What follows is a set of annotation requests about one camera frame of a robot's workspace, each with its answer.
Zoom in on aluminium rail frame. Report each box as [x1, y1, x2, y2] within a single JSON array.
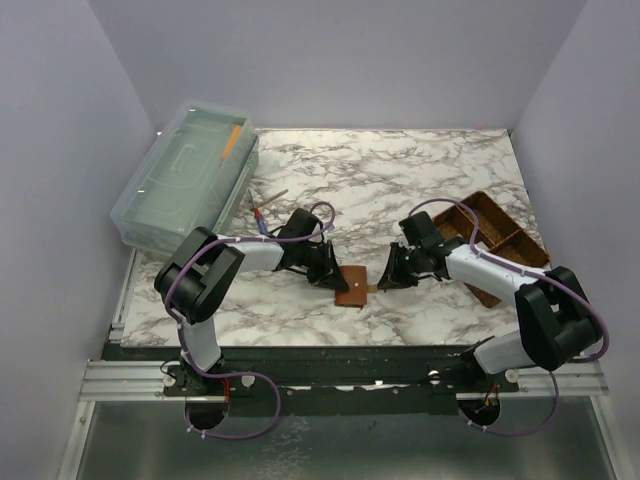
[[54, 319, 621, 480]]

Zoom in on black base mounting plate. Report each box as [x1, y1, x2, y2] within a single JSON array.
[[161, 346, 518, 417]]

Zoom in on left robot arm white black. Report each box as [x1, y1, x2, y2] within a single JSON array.
[[154, 208, 349, 395]]

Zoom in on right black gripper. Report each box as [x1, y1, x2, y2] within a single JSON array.
[[377, 242, 424, 290]]

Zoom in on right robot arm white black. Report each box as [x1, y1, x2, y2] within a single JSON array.
[[377, 211, 605, 392]]

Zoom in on brown leather card holder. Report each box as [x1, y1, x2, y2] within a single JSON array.
[[335, 265, 378, 309]]

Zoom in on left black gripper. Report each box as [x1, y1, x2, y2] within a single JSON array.
[[295, 241, 349, 292]]

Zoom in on orange pencil in box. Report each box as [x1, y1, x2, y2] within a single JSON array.
[[221, 124, 243, 160]]

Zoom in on brown woven wicker tray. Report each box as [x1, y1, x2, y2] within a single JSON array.
[[432, 190, 551, 309]]

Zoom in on clear plastic storage box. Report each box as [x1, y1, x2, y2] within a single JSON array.
[[111, 100, 259, 259]]

